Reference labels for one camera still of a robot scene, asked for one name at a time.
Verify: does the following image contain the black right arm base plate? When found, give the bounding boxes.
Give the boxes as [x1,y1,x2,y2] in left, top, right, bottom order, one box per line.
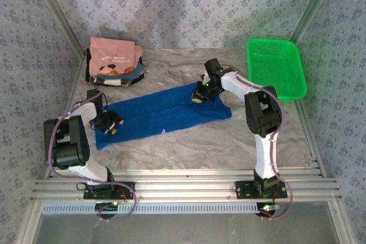
[234,180,288,199]

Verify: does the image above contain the grey slotted cable duct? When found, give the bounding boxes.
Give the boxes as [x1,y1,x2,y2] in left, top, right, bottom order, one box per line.
[41,202,280,215]

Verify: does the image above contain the blue printed t-shirt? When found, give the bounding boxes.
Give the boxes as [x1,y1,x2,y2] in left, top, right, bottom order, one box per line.
[95,82,233,151]

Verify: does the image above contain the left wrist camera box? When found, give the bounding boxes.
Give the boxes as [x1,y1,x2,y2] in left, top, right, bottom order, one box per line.
[86,89,108,111]

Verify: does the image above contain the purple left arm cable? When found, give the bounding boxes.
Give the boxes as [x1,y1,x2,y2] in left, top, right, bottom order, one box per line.
[47,91,138,222]

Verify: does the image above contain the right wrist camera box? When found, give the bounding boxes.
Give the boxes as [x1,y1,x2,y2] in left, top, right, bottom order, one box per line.
[202,58,223,78]

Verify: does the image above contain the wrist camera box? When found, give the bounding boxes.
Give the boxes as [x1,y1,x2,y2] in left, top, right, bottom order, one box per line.
[202,58,223,78]
[86,89,108,111]

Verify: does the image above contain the green plastic basket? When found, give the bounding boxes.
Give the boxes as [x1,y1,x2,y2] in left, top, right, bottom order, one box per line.
[246,38,308,104]

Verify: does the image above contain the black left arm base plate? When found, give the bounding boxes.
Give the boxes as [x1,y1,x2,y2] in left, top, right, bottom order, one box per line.
[83,181,136,201]

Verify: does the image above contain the stack of folded clothes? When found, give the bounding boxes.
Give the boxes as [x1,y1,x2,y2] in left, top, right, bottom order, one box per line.
[85,48,145,87]

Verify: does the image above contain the aluminium frame post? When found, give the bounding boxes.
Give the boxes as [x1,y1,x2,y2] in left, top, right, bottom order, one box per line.
[27,0,87,59]
[288,0,341,47]

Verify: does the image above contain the white folded t-shirt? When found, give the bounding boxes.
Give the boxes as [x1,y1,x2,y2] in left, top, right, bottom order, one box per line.
[94,77,122,87]

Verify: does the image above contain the pink folded t-shirt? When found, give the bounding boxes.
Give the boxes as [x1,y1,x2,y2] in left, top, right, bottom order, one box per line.
[89,37,144,77]

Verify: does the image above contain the grey-blue folded t-shirt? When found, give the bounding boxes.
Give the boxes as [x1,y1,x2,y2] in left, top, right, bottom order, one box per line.
[118,60,145,81]

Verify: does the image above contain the aluminium mounting rail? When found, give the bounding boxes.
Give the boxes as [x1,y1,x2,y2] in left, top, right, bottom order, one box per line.
[30,168,343,202]

